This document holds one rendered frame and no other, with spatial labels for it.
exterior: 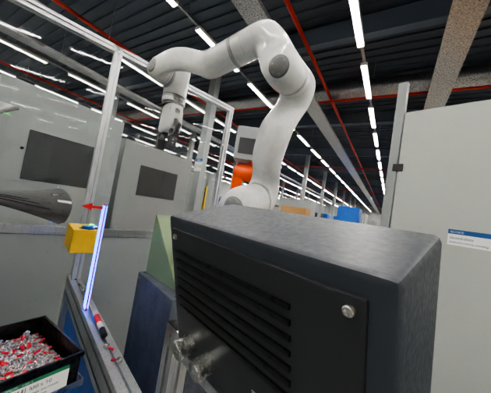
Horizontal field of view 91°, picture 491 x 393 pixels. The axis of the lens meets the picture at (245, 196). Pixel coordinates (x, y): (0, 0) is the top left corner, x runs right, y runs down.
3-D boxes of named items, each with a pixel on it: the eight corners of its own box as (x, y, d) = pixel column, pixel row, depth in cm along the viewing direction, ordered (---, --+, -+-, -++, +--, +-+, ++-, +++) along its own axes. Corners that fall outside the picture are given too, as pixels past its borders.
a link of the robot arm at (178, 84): (171, 89, 83) (190, 101, 91) (178, 53, 84) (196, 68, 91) (155, 92, 87) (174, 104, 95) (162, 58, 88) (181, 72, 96)
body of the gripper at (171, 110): (188, 104, 88) (183, 134, 87) (176, 110, 96) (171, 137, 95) (170, 95, 83) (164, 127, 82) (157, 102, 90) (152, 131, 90)
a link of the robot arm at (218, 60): (214, 38, 66) (143, 80, 81) (245, 72, 79) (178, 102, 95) (213, 11, 67) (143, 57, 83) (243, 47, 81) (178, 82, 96)
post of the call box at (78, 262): (69, 277, 97) (75, 247, 98) (79, 277, 99) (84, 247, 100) (71, 280, 95) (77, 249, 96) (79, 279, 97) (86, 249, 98)
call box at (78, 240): (62, 247, 100) (68, 221, 101) (90, 247, 107) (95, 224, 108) (68, 256, 89) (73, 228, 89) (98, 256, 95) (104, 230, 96)
